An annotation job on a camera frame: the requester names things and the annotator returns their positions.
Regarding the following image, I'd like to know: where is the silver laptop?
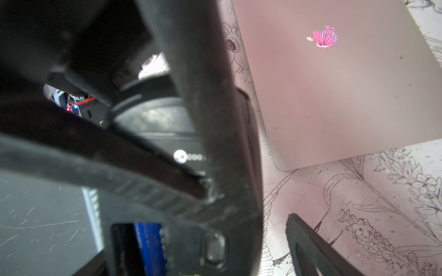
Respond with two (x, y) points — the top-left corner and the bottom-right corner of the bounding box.
(233, 1), (442, 171)

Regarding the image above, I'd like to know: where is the black wireless mouse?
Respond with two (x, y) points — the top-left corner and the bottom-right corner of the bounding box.
(110, 74), (209, 195)

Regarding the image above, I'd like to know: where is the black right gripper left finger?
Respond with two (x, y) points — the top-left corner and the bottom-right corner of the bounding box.
(1, 1), (263, 276)

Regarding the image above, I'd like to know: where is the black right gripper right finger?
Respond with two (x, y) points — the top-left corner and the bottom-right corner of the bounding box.
(285, 213), (362, 276)

